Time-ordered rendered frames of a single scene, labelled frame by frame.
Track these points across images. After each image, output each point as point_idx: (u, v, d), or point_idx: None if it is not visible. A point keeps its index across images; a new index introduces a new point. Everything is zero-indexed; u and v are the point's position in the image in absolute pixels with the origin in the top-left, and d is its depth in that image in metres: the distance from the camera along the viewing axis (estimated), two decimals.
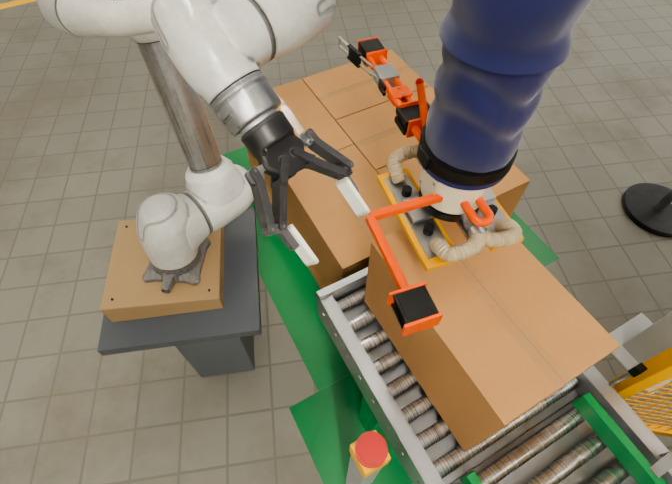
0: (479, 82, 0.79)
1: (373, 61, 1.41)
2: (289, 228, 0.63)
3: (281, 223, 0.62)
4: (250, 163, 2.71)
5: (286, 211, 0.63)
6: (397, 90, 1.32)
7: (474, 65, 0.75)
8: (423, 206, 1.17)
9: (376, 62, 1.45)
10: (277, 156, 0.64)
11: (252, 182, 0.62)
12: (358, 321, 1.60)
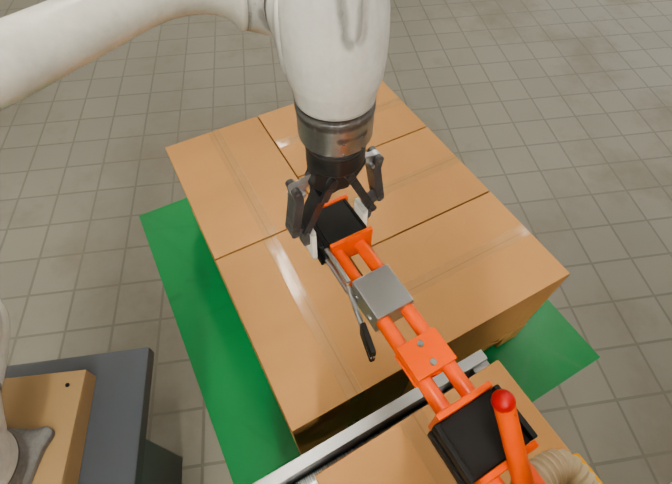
0: None
1: (347, 260, 0.65)
2: (359, 199, 0.67)
3: None
4: None
5: None
6: (420, 350, 0.56)
7: None
8: None
9: (351, 253, 0.69)
10: None
11: (377, 160, 0.60)
12: None
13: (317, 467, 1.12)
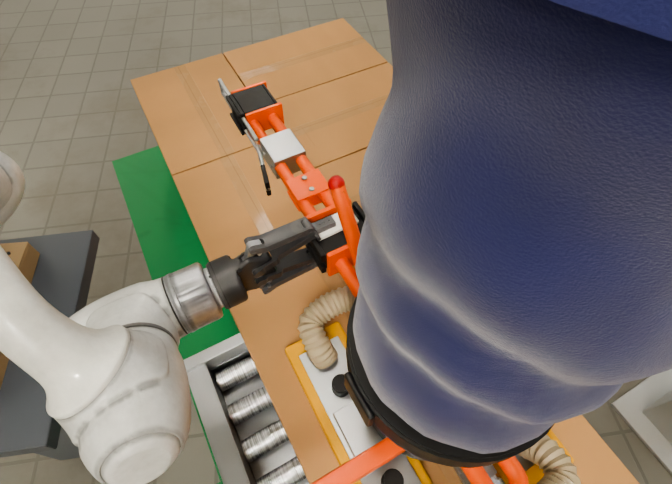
0: (480, 337, 0.22)
1: (259, 126, 0.81)
2: None
3: (315, 261, 0.70)
4: None
5: (305, 261, 0.69)
6: (303, 182, 0.73)
7: (632, 19, 0.07)
8: (375, 429, 0.59)
9: (266, 126, 0.85)
10: (253, 282, 0.66)
11: (271, 282, 0.71)
12: (245, 407, 1.04)
13: None
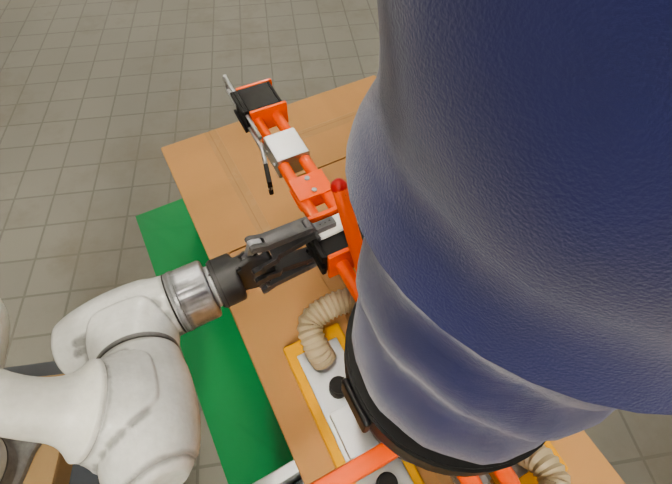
0: (483, 361, 0.22)
1: (263, 125, 0.81)
2: None
3: (314, 260, 0.70)
4: None
5: (304, 261, 0.68)
6: (306, 182, 0.73)
7: (470, 346, 0.17)
8: (371, 432, 0.59)
9: (270, 124, 0.85)
10: (253, 281, 0.66)
11: (270, 281, 0.71)
12: None
13: None
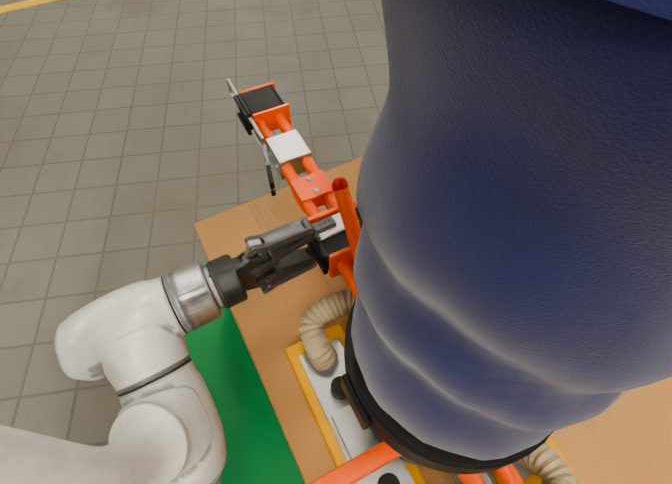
0: (478, 344, 0.22)
1: (265, 127, 0.82)
2: None
3: (314, 260, 0.70)
4: None
5: (305, 261, 0.68)
6: (308, 183, 0.73)
7: (644, 2, 0.07)
8: (373, 433, 0.58)
9: (273, 127, 0.86)
10: (253, 281, 0.66)
11: (271, 282, 0.71)
12: None
13: None
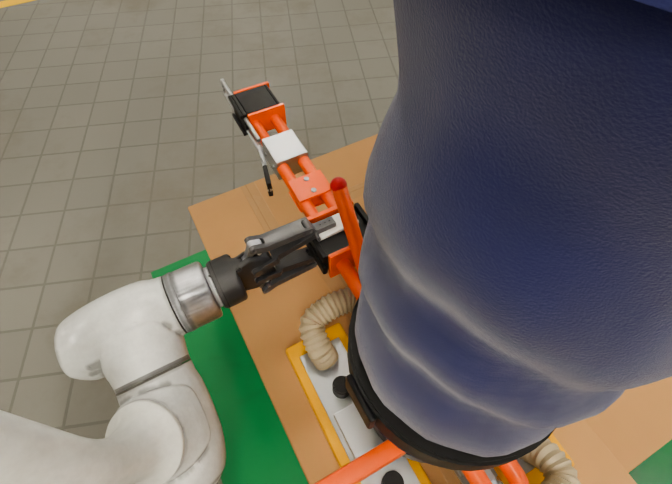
0: (485, 343, 0.22)
1: (261, 127, 0.81)
2: None
3: (314, 260, 0.70)
4: None
5: (305, 261, 0.68)
6: (305, 183, 0.73)
7: (671, 2, 0.07)
8: (376, 431, 0.59)
9: (268, 127, 0.85)
10: (253, 281, 0.66)
11: (271, 281, 0.71)
12: None
13: None
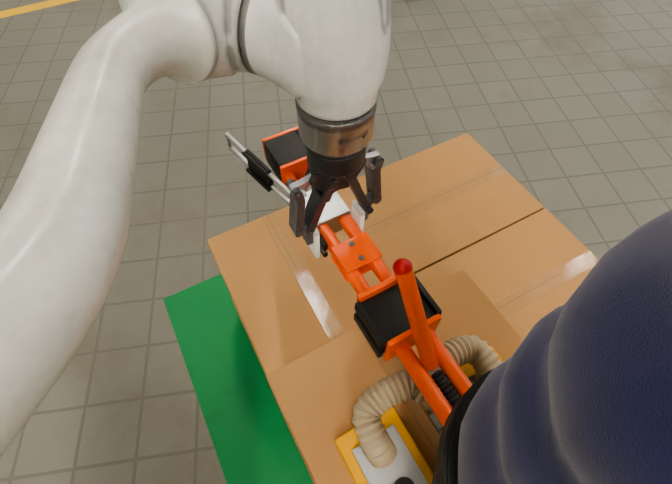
0: None
1: (295, 180, 0.74)
2: (356, 201, 0.68)
3: None
4: None
5: (353, 192, 0.65)
6: (351, 249, 0.65)
7: None
8: None
9: (301, 177, 0.77)
10: None
11: (377, 162, 0.60)
12: None
13: None
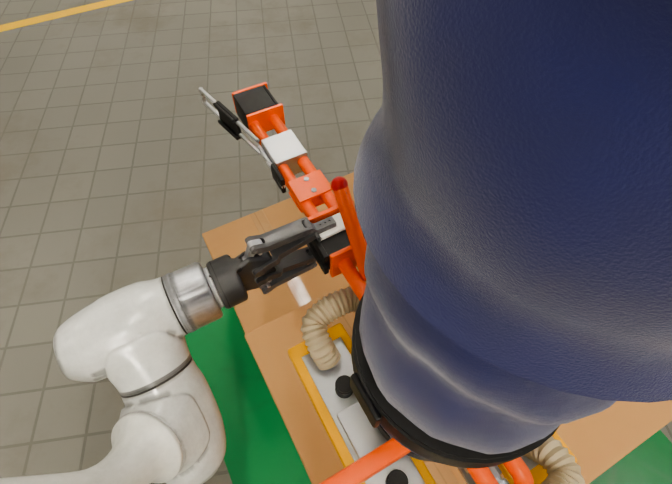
0: None
1: (260, 128, 0.81)
2: None
3: (314, 260, 0.70)
4: None
5: (305, 261, 0.68)
6: (305, 183, 0.73)
7: (462, 344, 0.20)
8: (380, 430, 0.59)
9: (267, 127, 0.85)
10: (253, 282, 0.66)
11: (271, 282, 0.71)
12: None
13: None
